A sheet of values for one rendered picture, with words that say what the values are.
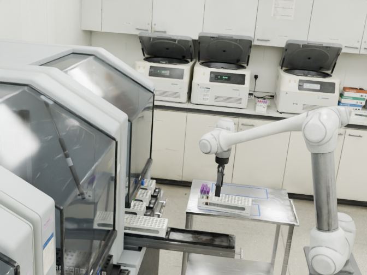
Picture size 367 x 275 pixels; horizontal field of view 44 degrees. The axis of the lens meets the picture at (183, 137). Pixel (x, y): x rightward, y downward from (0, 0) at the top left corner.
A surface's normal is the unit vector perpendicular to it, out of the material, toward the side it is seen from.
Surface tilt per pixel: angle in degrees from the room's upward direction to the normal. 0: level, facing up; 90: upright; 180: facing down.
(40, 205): 29
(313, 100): 90
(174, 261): 0
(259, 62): 90
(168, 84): 90
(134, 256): 0
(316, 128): 85
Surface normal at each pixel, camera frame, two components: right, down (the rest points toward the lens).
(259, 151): -0.11, 0.31
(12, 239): 0.55, -0.77
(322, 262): -0.47, 0.38
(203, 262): 0.07, -0.95
